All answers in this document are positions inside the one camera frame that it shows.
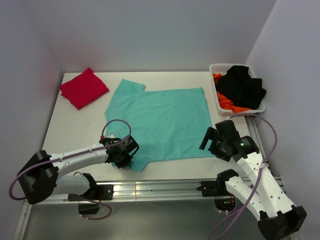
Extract teal t-shirt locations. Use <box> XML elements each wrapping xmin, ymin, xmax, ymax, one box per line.
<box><xmin>105</xmin><ymin>79</ymin><xmax>212</xmax><ymax>172</ymax></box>

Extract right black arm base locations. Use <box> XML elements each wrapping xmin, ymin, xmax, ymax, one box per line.
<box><xmin>196</xmin><ymin>180</ymin><xmax>236</xmax><ymax>212</ymax></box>

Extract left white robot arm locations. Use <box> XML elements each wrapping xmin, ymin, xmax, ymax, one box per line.
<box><xmin>17</xmin><ymin>136</ymin><xmax>140</xmax><ymax>205</ymax></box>

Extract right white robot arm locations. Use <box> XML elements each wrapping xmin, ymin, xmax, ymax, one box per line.
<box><xmin>197</xmin><ymin>119</ymin><xmax>307</xmax><ymax>240</ymax></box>

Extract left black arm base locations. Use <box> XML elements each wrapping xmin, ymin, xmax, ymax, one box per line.
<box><xmin>67</xmin><ymin>184</ymin><xmax>114</xmax><ymax>219</ymax></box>

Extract orange t-shirt in basket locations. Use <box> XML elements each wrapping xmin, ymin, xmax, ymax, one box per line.
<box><xmin>212</xmin><ymin>72</ymin><xmax>252</xmax><ymax>113</ymax></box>

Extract black t-shirt in basket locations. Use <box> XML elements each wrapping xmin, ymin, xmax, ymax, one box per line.
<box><xmin>215</xmin><ymin>65</ymin><xmax>267</xmax><ymax>110</ymax></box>

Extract white plastic basket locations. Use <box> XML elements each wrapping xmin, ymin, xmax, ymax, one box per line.
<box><xmin>209</xmin><ymin>63</ymin><xmax>266</xmax><ymax>116</ymax></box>

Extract folded red t-shirt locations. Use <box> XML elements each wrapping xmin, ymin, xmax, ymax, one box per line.
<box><xmin>59</xmin><ymin>68</ymin><xmax>110</xmax><ymax>110</ymax></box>

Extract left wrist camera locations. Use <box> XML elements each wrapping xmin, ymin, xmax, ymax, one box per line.
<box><xmin>100</xmin><ymin>133</ymin><xmax>116</xmax><ymax>140</ymax></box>

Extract aluminium mounting rail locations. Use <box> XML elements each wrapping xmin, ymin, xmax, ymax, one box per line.
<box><xmin>23</xmin><ymin>117</ymin><xmax>287</xmax><ymax>206</ymax></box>

